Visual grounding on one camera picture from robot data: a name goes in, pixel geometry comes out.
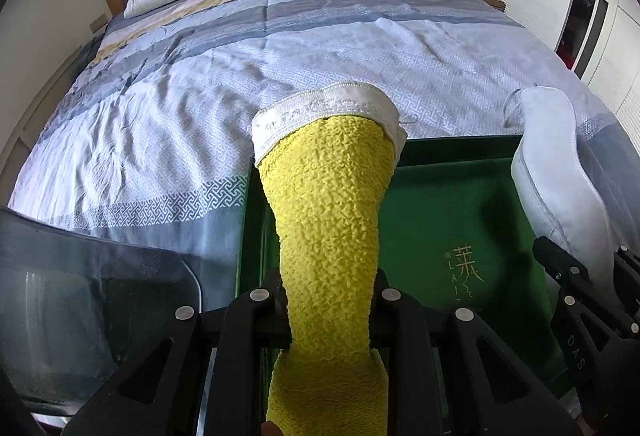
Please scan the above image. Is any striped blue grey bedspread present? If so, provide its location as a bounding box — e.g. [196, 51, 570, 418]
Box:
[10, 0, 621, 302]

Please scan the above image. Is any yellow sock with white cuff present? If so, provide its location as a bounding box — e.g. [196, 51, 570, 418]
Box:
[251, 83, 408, 436]

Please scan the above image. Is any green box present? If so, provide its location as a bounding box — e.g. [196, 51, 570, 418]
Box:
[235, 133, 576, 397]

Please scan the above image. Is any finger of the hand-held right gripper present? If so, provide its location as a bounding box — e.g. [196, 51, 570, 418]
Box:
[612, 246, 640, 337]
[532, 236, 593, 317]

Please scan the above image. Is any translucent grey plastic bag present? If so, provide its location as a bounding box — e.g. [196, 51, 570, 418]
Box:
[0, 207, 203, 417]

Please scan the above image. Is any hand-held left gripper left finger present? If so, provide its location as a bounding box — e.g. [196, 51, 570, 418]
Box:
[62, 268, 293, 436]

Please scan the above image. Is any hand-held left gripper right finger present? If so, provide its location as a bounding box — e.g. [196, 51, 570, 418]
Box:
[370, 268, 583, 436]

